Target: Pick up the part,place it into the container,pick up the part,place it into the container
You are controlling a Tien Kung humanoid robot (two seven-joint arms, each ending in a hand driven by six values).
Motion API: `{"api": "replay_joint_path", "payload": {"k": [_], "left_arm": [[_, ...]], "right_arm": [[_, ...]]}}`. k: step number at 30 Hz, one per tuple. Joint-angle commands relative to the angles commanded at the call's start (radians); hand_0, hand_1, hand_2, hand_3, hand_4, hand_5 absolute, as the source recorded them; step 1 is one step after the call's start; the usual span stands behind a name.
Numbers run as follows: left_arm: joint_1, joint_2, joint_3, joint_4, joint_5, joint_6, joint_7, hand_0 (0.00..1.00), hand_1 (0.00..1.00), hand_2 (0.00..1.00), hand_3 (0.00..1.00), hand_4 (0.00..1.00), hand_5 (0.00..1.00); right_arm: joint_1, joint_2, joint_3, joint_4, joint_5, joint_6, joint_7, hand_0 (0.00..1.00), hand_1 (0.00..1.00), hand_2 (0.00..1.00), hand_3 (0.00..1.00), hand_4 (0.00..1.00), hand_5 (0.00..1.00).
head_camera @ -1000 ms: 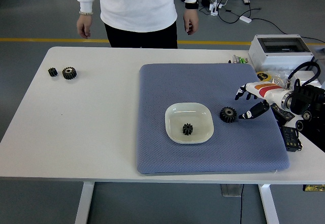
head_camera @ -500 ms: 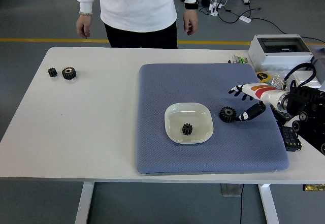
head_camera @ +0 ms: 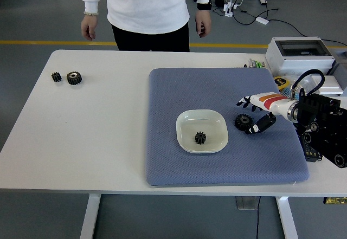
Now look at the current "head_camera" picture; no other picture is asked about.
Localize person's right hand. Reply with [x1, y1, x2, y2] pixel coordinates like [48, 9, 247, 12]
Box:
[80, 15, 97, 41]

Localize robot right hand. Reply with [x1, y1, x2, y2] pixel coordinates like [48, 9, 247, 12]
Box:
[236, 91, 295, 135]

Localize person's left hand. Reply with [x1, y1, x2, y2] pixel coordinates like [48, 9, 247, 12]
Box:
[194, 9, 212, 38]

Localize large black gear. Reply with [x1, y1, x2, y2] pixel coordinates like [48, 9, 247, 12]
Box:
[66, 71, 83, 86]
[234, 113, 254, 131]

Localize blue-grey quilted mat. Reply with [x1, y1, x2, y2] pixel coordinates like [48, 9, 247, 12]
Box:
[145, 67, 310, 188]

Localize white square plate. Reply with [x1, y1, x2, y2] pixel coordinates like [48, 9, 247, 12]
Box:
[176, 109, 229, 154]

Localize black wristwatch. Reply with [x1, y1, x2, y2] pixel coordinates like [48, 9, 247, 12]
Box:
[196, 0, 213, 11]

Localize yellow black tape measure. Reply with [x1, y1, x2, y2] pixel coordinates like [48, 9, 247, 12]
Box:
[273, 75, 291, 89]

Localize blue striped parts bundle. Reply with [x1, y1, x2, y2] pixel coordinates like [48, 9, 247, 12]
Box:
[281, 86, 301, 100]

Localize white power strip with plugs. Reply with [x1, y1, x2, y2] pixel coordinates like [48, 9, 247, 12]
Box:
[222, 2, 239, 17]

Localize clear bag of parts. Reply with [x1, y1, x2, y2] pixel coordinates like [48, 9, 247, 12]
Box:
[284, 75, 326, 96]

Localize green white small connectors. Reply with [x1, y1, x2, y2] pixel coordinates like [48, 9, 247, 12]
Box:
[248, 58, 265, 68]

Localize person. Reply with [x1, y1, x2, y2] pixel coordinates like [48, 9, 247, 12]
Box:
[80, 0, 214, 52]

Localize black controller red digits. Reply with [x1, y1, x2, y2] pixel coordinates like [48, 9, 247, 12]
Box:
[299, 135, 324, 163]

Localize grey metal device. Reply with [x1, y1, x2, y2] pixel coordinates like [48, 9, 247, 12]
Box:
[332, 51, 347, 76]

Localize grey metal floor plate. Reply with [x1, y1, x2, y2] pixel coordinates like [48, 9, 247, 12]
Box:
[235, 196, 258, 210]

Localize yellow black warning label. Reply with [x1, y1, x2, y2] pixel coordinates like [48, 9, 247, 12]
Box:
[323, 196, 347, 204]

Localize white table leg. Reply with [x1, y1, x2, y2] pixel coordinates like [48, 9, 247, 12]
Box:
[275, 196, 299, 239]
[80, 195, 101, 239]

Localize grey electrical enclosure box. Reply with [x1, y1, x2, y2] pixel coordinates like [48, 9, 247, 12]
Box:
[265, 36, 336, 76]

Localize white flat switch box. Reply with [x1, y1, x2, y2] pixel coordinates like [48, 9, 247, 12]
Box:
[311, 75, 344, 95]

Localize black cable under table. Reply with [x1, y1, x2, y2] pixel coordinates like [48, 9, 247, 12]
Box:
[254, 196, 261, 239]

